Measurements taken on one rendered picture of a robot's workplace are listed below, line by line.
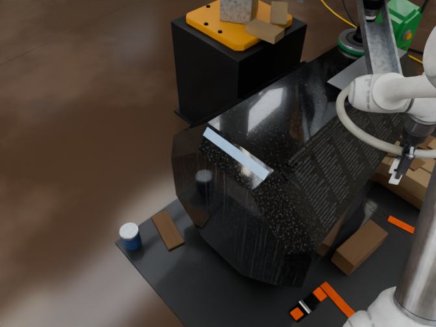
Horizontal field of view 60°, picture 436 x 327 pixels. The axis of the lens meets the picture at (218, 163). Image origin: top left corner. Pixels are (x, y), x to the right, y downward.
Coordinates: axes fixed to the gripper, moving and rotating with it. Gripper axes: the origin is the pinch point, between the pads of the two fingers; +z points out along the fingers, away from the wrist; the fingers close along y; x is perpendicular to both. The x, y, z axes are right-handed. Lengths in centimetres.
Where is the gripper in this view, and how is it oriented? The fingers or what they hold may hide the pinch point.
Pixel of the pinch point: (396, 172)
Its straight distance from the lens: 147.3
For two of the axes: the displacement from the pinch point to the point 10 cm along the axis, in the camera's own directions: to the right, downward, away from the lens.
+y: 3.0, -6.8, 6.7
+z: 0.0, 7.1, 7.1
